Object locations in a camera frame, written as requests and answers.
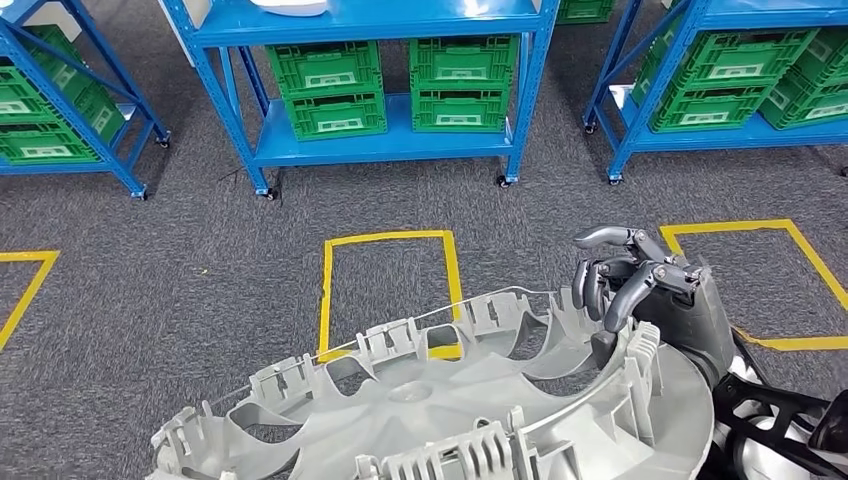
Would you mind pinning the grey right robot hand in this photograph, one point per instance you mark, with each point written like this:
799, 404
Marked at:
689, 311

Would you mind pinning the grey plastic wheel hubcap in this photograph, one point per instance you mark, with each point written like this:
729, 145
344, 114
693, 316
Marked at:
430, 411

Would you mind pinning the blue metal shelf rack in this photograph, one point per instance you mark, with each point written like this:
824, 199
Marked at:
66, 167
729, 139
371, 13

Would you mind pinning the yellow floor tape square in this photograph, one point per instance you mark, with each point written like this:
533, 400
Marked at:
26, 291
729, 226
324, 298

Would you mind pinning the white plastic mirror cover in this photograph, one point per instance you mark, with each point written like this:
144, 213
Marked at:
291, 6

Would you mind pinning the white table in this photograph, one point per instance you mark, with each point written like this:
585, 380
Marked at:
46, 23

